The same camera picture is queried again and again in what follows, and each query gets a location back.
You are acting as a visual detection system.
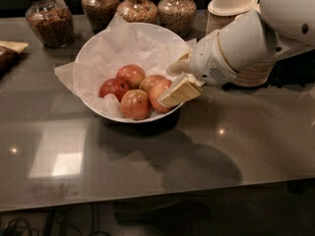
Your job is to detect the dark red apple left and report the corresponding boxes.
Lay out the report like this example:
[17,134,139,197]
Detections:
[98,78,130,100]

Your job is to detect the white tissue paper liner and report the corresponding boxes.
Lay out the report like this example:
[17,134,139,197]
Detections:
[54,13,198,119]

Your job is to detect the paper bowl stack front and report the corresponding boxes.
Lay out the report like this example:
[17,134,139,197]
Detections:
[232,63,275,88]

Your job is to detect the paper bowl stack rear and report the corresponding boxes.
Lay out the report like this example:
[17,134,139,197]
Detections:
[206,0,258,33]

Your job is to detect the paper bowl stack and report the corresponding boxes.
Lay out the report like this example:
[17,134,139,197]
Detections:
[232,63,275,88]
[206,0,258,33]

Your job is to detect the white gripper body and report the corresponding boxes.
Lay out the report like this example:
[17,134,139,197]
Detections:
[189,29,237,86]

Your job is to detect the white bowl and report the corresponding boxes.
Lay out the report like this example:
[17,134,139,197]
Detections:
[72,22,191,124]

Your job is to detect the glass cereal jar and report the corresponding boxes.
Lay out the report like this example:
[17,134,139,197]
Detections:
[81,0,120,33]
[116,0,158,24]
[26,0,74,48]
[157,0,197,38]

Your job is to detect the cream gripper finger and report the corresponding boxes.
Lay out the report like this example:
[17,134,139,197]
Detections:
[157,73,203,107]
[166,49,192,77]

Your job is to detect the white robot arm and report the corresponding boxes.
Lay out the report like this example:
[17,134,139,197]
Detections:
[157,0,315,107]

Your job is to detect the red apple back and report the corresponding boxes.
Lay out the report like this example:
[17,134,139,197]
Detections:
[116,64,146,89]

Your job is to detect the black cables under table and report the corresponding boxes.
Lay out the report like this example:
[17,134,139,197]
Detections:
[0,203,112,236]

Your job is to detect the dark tray with card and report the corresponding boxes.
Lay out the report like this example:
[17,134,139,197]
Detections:
[0,40,29,76]

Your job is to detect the glass cereal jar far left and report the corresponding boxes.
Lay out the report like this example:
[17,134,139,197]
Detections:
[26,0,74,48]

